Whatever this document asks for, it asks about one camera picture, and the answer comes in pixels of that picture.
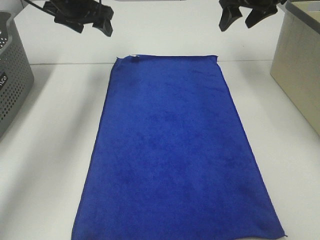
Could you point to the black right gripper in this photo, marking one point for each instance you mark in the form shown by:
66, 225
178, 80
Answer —
261, 9

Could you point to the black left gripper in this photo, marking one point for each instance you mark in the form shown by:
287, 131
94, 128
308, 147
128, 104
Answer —
84, 11

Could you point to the blue microfiber towel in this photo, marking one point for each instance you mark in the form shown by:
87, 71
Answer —
171, 159

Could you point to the beige storage box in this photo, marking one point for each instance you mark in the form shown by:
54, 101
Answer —
296, 62

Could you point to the grey perforated plastic basket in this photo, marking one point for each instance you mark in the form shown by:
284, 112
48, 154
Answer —
16, 76

